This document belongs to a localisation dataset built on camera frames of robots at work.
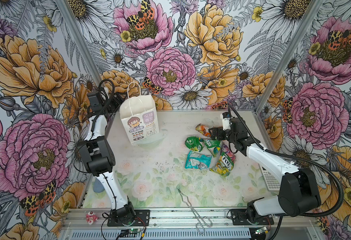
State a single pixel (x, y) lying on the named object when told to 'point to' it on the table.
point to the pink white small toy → (91, 217)
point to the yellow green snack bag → (225, 163)
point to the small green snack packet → (213, 146)
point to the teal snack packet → (197, 161)
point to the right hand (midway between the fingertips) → (216, 133)
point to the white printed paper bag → (139, 114)
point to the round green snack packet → (194, 143)
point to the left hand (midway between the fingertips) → (126, 100)
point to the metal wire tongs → (200, 225)
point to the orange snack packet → (203, 130)
